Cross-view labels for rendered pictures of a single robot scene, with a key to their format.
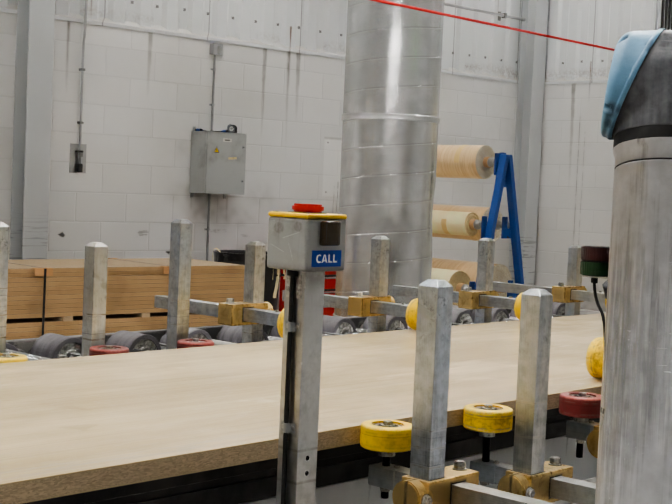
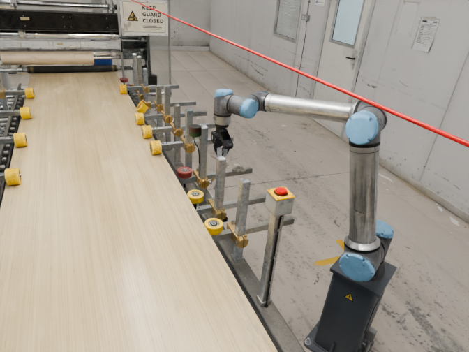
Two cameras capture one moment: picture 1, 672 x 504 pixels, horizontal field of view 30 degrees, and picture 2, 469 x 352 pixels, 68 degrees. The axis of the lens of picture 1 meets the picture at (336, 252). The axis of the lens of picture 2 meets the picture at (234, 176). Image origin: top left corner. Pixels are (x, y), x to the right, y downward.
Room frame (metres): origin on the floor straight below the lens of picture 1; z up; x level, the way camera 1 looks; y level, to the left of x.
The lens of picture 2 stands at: (1.34, 1.03, 1.82)
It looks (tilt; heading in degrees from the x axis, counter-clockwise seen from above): 29 degrees down; 291
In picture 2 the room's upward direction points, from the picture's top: 5 degrees clockwise
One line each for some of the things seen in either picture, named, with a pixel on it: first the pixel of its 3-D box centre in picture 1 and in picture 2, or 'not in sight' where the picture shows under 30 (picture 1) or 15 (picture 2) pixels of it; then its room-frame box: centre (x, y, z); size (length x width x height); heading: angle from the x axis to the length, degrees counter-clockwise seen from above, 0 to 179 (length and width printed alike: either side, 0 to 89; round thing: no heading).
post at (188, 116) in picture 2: not in sight; (188, 147); (2.28, -0.65, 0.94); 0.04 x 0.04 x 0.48; 47
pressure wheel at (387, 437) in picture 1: (386, 459); (213, 232); (1.84, -0.09, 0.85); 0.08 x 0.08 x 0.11
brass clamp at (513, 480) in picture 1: (535, 484); (216, 209); (1.94, -0.33, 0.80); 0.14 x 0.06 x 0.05; 137
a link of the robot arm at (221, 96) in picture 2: not in sight; (223, 102); (2.01, -0.51, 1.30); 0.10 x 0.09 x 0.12; 167
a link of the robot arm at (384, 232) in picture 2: not in sight; (373, 239); (1.17, -0.48, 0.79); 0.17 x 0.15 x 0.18; 77
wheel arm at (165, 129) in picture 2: not in sight; (183, 127); (2.46, -0.89, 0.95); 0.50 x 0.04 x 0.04; 47
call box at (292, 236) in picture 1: (306, 243); (279, 202); (1.55, 0.04, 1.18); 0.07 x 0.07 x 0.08; 47
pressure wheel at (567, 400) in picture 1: (581, 424); (184, 178); (2.19, -0.44, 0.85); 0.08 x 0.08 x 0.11
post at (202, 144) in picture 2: not in sight; (202, 167); (2.10, -0.48, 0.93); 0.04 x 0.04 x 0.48; 47
